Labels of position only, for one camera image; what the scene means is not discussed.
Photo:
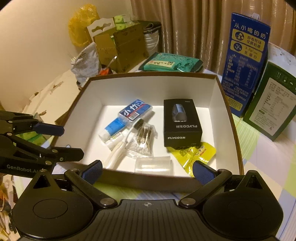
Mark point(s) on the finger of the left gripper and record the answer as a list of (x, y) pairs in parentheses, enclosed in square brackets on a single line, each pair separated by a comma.
[(64, 154), (33, 125)]

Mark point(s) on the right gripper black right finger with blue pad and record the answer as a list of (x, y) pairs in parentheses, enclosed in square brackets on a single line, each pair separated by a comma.
[(211, 181)]

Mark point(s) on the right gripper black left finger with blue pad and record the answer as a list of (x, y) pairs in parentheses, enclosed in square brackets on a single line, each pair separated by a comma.
[(83, 181)]

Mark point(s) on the white toothbrush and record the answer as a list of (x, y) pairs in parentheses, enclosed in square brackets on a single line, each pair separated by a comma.
[(118, 150)]

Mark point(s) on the clear plastic cup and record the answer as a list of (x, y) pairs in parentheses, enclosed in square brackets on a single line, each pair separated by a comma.
[(154, 166)]

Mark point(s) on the yellow snack packet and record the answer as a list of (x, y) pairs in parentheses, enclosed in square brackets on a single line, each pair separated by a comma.
[(186, 156)]

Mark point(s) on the black FLYCO shaver box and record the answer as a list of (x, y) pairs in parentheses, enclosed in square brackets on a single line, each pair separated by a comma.
[(182, 127)]

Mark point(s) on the checkered tablecloth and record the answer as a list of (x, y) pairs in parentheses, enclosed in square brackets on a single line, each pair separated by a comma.
[(274, 160)]

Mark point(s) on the clear bag of swabs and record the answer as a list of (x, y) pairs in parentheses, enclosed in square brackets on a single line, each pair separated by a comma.
[(141, 145)]

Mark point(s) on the blue white toothpaste tube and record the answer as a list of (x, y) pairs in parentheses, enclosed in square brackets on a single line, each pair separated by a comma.
[(112, 129)]

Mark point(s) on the brown cardboard box white inside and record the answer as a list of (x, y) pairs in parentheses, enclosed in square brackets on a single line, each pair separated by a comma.
[(103, 97)]

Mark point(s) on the white crumpled plastic bag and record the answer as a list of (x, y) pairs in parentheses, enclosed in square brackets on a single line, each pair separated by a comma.
[(86, 65)]

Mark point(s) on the green white carton box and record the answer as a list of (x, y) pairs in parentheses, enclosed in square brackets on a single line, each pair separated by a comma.
[(273, 105)]

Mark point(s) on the yellow plastic bag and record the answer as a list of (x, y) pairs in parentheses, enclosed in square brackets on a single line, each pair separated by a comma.
[(77, 25)]

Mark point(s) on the open brown cardboard box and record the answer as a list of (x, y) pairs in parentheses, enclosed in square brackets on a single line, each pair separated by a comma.
[(127, 44)]

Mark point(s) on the blue milk carton box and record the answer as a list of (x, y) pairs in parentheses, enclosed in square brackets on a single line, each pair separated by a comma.
[(246, 53)]

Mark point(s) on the green wet wipes pack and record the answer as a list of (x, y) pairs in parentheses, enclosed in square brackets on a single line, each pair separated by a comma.
[(166, 62)]

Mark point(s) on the green tissue packs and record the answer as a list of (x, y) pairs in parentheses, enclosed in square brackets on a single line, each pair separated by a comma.
[(122, 22)]

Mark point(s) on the brown curtain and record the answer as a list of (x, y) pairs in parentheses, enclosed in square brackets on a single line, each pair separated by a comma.
[(201, 28)]

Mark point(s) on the black paper bag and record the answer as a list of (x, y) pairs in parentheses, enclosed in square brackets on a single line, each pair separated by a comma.
[(152, 35)]

